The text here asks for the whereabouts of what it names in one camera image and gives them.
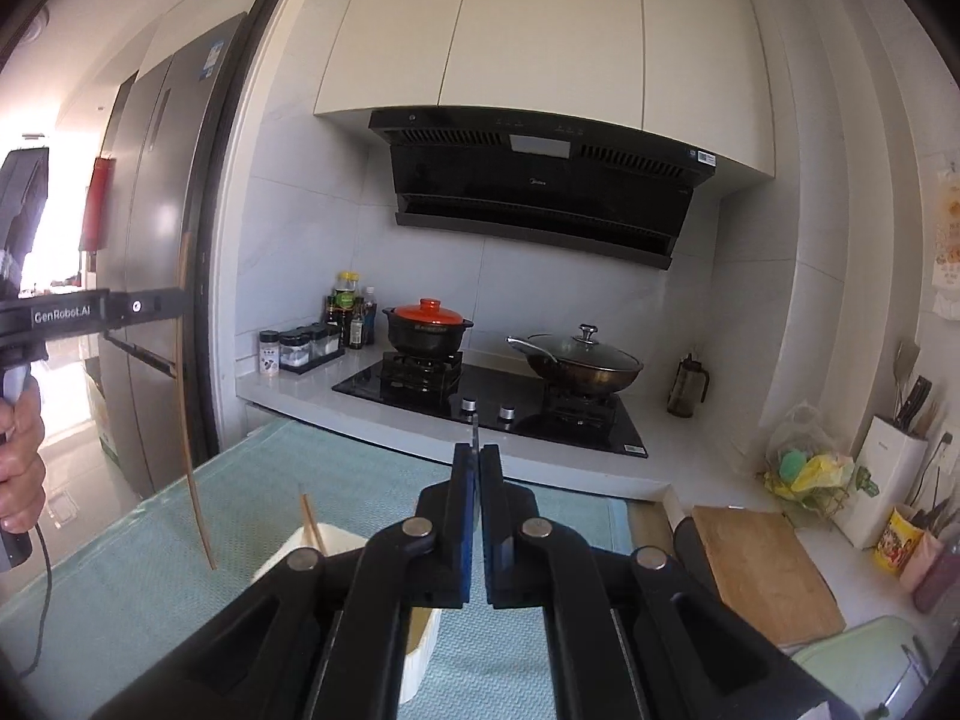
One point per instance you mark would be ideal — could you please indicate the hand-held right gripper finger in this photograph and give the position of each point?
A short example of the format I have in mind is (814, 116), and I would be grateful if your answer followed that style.
(470, 540)
(486, 555)

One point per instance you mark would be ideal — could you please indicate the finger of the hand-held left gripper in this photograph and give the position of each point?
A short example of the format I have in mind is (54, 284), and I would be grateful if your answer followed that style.
(146, 307)

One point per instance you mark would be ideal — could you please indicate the single brown chopstick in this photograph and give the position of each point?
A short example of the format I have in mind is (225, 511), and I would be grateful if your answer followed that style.
(180, 390)
(311, 521)

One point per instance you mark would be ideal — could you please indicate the cream plastic utensil holder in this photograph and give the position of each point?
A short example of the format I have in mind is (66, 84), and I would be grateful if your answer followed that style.
(337, 538)

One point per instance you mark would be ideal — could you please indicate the person's left hand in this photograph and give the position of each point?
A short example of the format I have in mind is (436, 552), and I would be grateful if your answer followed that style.
(22, 465)

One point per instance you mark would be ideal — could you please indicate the grey refrigerator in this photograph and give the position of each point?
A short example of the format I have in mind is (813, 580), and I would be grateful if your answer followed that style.
(150, 240)

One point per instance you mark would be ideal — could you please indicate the red hanging cloth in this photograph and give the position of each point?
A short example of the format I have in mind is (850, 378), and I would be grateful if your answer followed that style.
(97, 202)

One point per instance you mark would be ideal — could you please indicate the cardboard box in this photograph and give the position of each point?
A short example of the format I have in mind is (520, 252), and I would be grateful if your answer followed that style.
(109, 427)

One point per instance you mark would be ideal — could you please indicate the black-lidded spice jar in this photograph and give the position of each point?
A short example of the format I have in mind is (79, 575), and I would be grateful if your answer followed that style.
(268, 354)

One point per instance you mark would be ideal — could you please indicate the black gas cooktop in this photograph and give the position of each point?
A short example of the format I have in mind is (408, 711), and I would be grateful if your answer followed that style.
(450, 405)

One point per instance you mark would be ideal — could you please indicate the spice jar rack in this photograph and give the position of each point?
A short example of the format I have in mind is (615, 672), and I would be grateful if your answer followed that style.
(311, 345)

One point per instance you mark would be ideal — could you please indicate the yellow-capped sauce bottle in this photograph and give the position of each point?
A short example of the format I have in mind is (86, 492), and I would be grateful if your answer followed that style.
(346, 300)

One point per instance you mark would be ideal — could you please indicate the wok with glass lid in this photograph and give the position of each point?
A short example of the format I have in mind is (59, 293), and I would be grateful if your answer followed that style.
(585, 367)

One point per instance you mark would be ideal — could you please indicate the small dark sauce bottle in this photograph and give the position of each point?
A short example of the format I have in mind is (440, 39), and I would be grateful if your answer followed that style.
(356, 331)

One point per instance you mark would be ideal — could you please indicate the black clay pot red lid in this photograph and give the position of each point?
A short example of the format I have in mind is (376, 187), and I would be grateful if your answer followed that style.
(427, 330)

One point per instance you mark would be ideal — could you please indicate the white-capped dark bottle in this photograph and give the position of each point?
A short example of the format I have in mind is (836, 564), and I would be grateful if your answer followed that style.
(370, 315)

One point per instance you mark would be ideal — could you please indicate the dark glass jug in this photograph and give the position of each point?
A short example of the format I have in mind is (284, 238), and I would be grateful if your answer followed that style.
(686, 386)

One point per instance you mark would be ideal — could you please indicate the light blue towel mat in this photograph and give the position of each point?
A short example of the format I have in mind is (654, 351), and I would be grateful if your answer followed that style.
(112, 577)

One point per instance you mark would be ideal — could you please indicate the wooden cutting board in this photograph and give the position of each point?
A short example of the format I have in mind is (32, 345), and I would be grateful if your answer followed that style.
(765, 577)

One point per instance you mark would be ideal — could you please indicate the black range hood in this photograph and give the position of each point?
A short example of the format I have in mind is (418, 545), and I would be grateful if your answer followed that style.
(525, 180)

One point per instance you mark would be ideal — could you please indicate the light green chopping board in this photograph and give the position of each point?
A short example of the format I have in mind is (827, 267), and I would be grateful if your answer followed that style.
(862, 667)

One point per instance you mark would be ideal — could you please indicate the white knife block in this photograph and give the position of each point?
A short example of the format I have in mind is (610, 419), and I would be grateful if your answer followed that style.
(889, 480)

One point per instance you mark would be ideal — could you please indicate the yellow cup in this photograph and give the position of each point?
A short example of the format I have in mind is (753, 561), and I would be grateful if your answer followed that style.
(896, 540)

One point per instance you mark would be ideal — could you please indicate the pink cup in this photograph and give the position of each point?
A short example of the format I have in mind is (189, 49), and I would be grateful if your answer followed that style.
(919, 566)

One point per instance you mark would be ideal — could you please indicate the purple cup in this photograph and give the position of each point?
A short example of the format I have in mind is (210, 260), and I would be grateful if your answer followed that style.
(937, 581)

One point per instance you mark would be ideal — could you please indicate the grey spatula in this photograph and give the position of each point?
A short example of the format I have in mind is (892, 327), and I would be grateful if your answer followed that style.
(907, 360)

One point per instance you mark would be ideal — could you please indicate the white wall socket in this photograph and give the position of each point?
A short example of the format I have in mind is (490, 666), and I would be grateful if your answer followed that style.
(941, 454)

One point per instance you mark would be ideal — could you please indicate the white wall cabinet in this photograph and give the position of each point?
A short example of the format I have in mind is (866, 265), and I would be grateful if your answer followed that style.
(540, 22)

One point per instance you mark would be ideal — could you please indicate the hanging wall calendar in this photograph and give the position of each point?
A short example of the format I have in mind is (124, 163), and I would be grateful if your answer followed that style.
(949, 240)

